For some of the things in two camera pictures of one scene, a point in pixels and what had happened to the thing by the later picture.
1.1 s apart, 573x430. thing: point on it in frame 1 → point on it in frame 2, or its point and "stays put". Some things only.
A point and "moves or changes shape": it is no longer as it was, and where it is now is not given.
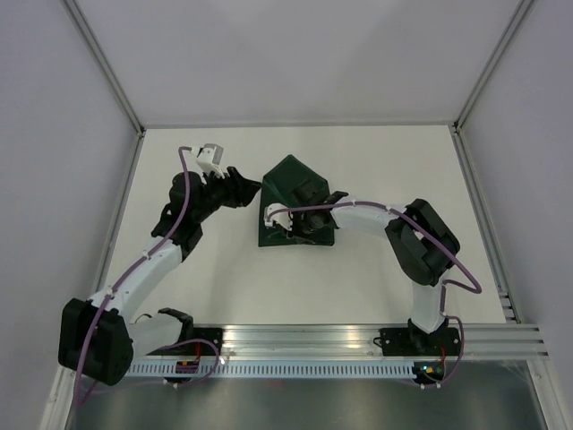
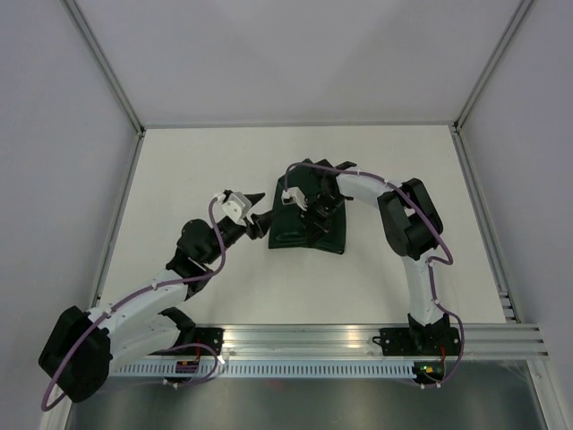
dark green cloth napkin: x=292 y=183 moves or changes shape
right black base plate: x=409 y=341 stays put
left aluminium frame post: x=106 y=66 stays put
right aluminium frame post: x=522 y=11 stays put
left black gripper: x=241 y=198 → x=262 y=223
